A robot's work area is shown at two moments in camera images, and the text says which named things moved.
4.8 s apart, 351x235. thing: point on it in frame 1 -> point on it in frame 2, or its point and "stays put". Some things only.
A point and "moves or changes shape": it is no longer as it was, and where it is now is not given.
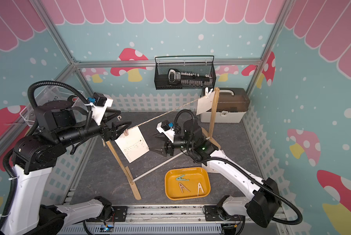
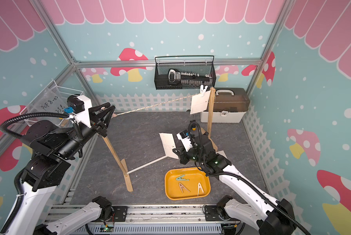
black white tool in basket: x=175 y=76 stays put
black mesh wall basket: x=185 y=72 stays put
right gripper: x=170 y=144 -> x=183 y=154
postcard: x=134 y=145 moves or changes shape
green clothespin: x=180 y=178 stays put
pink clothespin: x=182 y=186 stays put
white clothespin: x=199 y=186 stays put
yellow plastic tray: x=186 y=183 stays put
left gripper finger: x=110 y=113 -> x=94 y=111
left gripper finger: x=120 y=127 -> x=106 y=122
